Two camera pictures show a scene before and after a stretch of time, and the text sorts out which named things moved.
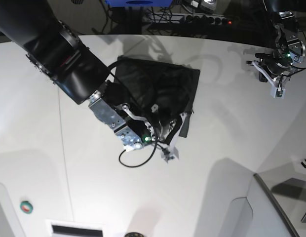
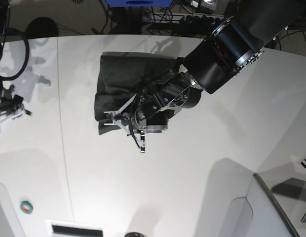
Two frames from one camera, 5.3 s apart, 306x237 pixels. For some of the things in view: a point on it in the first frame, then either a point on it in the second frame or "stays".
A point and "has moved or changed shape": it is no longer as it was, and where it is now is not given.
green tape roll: (26, 207) stays
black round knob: (133, 234) stays
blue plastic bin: (138, 3) stays
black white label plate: (60, 228) stays
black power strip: (186, 19) stays
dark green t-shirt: (162, 91) has moved or changed shape
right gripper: (281, 61) → (155, 123)
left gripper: (165, 116) → (15, 106)
